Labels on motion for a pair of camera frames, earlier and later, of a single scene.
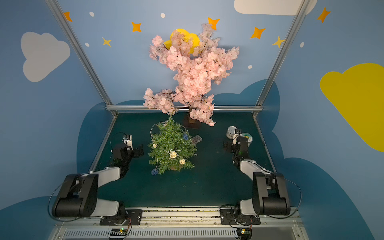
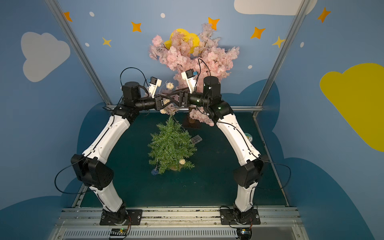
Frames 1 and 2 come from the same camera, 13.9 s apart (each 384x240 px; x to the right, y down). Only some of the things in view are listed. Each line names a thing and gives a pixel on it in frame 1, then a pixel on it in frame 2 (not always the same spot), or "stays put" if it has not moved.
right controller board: [244, 233] stays put
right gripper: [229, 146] to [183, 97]
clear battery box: [196, 139] stays put
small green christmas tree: [171, 148] stays put
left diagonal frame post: [62, 23] stays put
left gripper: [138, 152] to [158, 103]
